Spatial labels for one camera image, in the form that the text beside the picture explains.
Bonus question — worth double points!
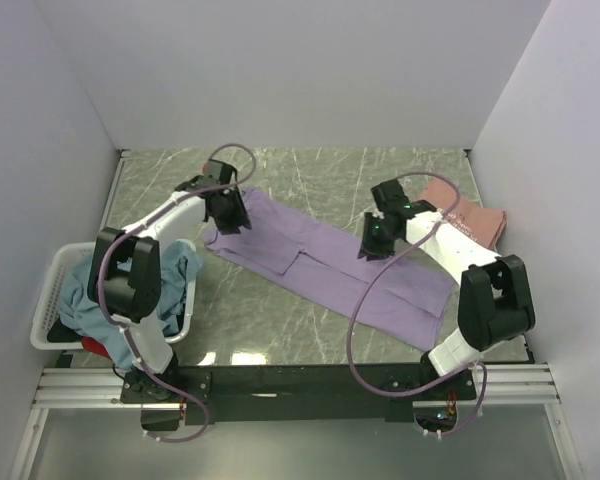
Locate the purple t shirt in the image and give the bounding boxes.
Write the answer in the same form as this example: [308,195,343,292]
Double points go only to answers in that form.
[203,187,453,350]

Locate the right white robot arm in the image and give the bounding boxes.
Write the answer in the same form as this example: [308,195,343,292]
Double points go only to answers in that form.
[360,198,536,382]

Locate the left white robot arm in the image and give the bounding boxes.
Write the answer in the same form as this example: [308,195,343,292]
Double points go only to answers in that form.
[88,187,251,374]

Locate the light blue t shirt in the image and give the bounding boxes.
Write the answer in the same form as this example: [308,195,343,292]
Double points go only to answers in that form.
[58,238,206,374]

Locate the folded pink t shirt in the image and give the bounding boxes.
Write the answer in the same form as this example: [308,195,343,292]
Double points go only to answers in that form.
[419,179,507,250]

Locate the white laundry basket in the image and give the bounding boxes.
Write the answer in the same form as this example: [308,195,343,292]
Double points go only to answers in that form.
[30,239,203,357]

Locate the red garment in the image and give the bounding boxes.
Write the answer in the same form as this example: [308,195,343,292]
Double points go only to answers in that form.
[81,337,111,360]

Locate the black garment in basket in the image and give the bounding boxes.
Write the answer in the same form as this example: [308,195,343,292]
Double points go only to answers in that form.
[46,321,82,344]

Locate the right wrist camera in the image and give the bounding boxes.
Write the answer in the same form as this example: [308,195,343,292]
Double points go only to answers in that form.
[371,179,413,216]

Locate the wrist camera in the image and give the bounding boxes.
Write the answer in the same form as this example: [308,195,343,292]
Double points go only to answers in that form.
[371,179,413,216]
[202,159,237,187]

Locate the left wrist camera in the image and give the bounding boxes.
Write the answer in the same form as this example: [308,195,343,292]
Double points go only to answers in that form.
[202,159,237,187]

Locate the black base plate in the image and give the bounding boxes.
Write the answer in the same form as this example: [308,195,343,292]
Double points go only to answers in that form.
[120,363,477,430]

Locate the aluminium rail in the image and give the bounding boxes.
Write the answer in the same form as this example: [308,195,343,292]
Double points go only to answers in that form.
[31,364,561,409]

